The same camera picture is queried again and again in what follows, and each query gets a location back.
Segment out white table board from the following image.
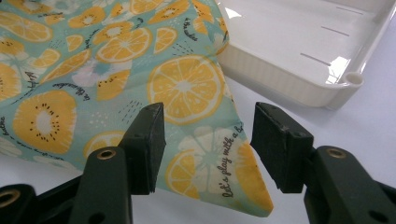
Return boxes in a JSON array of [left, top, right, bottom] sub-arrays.
[[0, 18, 396, 224]]

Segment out white plastic tray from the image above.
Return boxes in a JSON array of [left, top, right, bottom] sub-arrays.
[[216, 0, 396, 110]]

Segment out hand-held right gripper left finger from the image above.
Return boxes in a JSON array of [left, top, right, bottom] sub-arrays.
[[68, 102, 166, 224]]

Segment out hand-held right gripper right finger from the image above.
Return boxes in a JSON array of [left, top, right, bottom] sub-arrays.
[[249, 101, 396, 224]]

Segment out fruit print cloth bag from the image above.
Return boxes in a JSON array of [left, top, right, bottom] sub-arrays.
[[0, 0, 275, 218]]

